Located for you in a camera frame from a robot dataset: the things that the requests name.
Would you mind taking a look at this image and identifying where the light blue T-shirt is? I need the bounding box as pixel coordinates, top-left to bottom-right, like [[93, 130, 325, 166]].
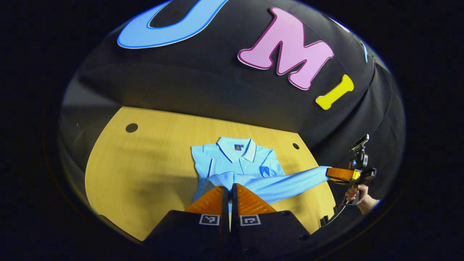
[[191, 136, 331, 204]]

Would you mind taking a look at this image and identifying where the black backdrop cloth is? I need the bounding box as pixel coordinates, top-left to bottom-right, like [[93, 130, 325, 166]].
[[58, 0, 406, 225]]

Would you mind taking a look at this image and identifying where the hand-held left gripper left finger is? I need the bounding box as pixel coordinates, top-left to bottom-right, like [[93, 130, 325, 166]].
[[143, 186, 230, 256]]

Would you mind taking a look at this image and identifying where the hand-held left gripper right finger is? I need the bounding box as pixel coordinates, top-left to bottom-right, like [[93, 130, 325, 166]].
[[231, 183, 312, 256]]

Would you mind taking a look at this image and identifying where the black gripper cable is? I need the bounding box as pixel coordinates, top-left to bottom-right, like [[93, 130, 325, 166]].
[[320, 202, 354, 227]]

